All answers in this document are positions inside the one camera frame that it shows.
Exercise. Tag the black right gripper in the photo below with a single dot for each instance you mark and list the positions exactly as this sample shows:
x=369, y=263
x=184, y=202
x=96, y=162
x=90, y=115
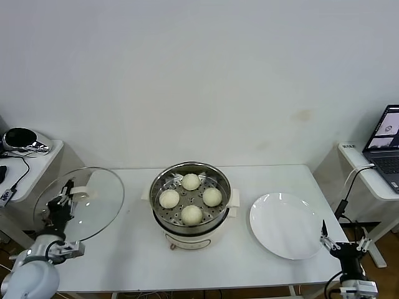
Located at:
x=347, y=253

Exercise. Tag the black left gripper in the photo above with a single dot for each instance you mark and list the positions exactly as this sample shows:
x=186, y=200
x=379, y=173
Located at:
x=57, y=215

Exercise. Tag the round glass pot lid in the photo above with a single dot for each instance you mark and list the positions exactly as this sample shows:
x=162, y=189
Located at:
x=103, y=199

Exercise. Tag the white steamed baozi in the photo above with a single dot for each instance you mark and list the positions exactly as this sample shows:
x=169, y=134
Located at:
x=212, y=197
x=169, y=199
x=190, y=181
x=191, y=215

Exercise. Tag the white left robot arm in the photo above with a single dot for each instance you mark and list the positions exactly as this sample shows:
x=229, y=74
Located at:
x=31, y=277

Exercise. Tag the stainless steel steamer basket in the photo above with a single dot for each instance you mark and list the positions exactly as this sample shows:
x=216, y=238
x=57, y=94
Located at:
x=199, y=230

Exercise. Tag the white side table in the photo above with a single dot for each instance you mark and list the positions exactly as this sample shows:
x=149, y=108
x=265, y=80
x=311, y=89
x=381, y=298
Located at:
x=355, y=159
x=34, y=174

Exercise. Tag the small grey usb adapter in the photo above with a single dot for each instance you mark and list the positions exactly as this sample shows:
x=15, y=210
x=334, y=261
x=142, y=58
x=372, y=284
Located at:
x=6, y=196

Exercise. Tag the white round plate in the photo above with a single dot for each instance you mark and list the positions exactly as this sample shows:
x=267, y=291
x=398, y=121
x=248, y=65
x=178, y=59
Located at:
x=280, y=224

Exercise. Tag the black computer mouse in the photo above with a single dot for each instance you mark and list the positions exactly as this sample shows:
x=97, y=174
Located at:
x=1, y=174

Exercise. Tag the white main table leg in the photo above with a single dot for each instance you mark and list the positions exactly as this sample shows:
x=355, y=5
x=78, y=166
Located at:
x=294, y=291

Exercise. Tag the dark grey open laptop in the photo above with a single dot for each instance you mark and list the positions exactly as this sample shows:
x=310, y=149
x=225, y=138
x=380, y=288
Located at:
x=383, y=162

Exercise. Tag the small printed label sticker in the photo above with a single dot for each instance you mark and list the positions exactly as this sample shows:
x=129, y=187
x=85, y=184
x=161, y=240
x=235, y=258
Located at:
x=348, y=146

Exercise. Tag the cream electric cooking pot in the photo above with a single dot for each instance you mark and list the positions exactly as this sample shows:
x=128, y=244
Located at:
x=193, y=244

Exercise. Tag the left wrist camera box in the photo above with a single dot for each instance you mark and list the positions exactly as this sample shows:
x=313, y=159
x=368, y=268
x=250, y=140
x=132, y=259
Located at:
x=70, y=247

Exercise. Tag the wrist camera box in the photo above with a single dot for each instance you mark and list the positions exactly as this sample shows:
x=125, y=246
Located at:
x=70, y=247
x=361, y=286

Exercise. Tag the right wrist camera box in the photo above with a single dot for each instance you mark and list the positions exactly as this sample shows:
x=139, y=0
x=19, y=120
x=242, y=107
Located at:
x=361, y=286

